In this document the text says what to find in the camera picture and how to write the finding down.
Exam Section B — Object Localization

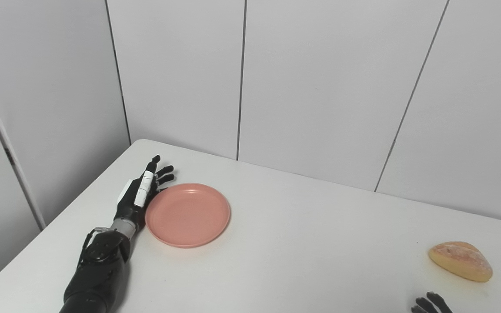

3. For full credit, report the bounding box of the golden crusty bread roll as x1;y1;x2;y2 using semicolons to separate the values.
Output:
428;241;493;283

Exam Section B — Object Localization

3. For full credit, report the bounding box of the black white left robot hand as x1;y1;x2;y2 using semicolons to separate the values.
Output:
114;155;175;229

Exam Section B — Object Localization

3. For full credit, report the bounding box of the pink round plate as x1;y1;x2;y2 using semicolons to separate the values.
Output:
145;183;231;249

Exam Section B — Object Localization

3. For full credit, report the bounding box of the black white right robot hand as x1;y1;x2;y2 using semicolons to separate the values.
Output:
411;292;453;313

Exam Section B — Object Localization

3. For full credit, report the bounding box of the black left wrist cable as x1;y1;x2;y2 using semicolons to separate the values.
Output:
78;227;110;266

